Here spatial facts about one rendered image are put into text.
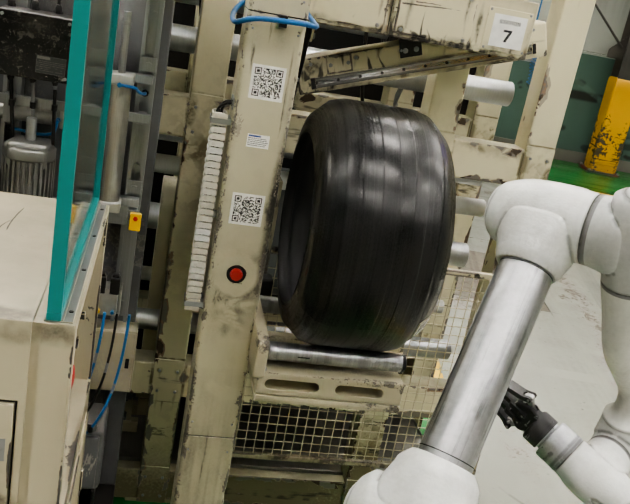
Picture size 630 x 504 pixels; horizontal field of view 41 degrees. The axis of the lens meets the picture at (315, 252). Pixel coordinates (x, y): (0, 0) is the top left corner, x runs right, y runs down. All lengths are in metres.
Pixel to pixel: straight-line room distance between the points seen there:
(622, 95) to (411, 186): 9.53
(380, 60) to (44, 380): 1.42
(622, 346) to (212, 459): 1.07
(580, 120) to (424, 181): 9.93
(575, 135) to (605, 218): 10.22
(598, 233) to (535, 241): 0.11
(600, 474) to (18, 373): 1.17
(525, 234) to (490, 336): 0.19
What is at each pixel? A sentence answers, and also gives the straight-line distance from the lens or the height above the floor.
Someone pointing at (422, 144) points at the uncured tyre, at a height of 1.44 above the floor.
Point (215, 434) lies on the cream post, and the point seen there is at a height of 0.63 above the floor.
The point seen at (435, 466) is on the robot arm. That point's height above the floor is 1.04.
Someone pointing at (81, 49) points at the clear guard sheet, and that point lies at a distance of 1.04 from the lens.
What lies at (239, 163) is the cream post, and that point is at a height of 1.32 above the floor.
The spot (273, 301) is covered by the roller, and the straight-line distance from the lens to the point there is 2.23.
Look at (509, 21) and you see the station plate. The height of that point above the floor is 1.73.
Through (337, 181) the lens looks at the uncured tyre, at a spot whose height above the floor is 1.35.
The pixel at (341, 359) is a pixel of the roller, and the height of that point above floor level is 0.91.
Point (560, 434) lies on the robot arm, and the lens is 1.85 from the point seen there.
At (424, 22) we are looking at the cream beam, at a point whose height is 1.69.
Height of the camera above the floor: 1.75
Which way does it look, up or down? 18 degrees down
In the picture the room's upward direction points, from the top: 11 degrees clockwise
